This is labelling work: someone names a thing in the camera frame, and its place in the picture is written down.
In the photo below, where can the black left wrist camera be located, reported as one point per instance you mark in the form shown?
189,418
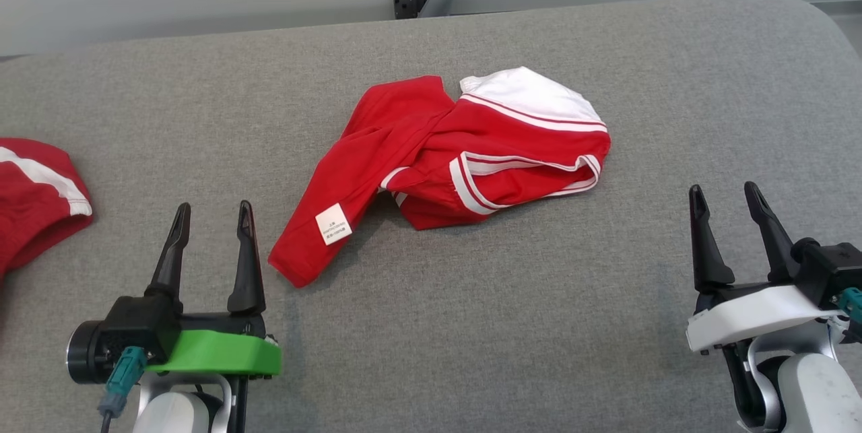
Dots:
128,332

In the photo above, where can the red shorts with white stripes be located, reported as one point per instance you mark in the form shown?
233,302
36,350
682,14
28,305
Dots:
34,211

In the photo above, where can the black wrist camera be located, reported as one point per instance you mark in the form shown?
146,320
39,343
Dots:
832,264
128,332

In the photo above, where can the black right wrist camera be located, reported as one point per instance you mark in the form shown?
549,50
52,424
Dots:
832,264

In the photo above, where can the red jersey with white trim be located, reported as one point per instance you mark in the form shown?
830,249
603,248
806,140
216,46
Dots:
417,150

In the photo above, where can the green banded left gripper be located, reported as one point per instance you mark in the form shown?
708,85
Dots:
222,352

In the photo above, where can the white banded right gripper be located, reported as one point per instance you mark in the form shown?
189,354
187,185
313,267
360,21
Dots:
754,315

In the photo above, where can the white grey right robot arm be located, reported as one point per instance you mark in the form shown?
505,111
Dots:
808,392

